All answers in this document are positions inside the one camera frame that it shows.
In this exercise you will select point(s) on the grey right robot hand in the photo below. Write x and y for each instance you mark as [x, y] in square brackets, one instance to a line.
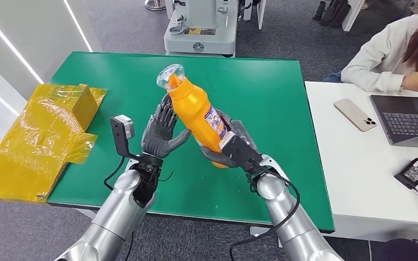
[243, 131]

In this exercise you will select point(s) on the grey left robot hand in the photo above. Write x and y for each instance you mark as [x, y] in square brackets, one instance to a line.
[156, 138]

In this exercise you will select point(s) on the orange plastic bottle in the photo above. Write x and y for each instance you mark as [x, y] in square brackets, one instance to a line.
[194, 111]

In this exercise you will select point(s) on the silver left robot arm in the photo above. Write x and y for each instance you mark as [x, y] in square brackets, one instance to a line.
[115, 216]

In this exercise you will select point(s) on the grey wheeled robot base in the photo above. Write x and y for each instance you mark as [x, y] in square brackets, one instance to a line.
[201, 39]

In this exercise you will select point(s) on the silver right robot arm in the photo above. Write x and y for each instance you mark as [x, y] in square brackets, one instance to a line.
[292, 223]

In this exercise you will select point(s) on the green topped table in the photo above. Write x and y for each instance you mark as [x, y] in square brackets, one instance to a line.
[259, 93]

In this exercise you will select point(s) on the small white table foot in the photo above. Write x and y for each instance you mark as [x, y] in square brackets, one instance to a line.
[257, 231]

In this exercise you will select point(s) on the white table leg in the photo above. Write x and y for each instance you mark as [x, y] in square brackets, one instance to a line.
[84, 213]

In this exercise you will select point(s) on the beige smartphone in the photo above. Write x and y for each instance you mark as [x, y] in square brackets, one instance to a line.
[355, 115]

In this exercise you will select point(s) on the white furniture legs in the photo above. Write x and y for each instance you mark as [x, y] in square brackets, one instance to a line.
[260, 12]

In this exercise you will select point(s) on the yellow taped cardboard box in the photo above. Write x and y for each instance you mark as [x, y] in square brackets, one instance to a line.
[36, 144]

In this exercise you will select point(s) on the white desk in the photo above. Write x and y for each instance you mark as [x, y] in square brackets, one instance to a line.
[367, 162]

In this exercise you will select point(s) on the round metal stand base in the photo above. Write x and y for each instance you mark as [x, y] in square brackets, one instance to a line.
[155, 5]

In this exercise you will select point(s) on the person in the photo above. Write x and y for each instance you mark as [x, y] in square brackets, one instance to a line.
[378, 57]

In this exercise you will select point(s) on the white furniture panel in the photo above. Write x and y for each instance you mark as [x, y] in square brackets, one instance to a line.
[353, 14]

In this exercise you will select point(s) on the dark grey laptop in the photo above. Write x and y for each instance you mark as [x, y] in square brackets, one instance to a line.
[407, 119]

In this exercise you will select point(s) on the black power adapter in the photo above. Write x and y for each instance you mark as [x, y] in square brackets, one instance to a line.
[412, 173]

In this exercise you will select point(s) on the black round object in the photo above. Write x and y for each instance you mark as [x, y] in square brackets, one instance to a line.
[403, 250]

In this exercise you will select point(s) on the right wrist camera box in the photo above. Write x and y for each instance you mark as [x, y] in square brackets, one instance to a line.
[239, 151]

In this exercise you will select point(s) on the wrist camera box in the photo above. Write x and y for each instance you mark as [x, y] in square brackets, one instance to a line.
[120, 129]
[239, 151]

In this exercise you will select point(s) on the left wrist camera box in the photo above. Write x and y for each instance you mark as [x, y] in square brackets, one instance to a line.
[120, 129]

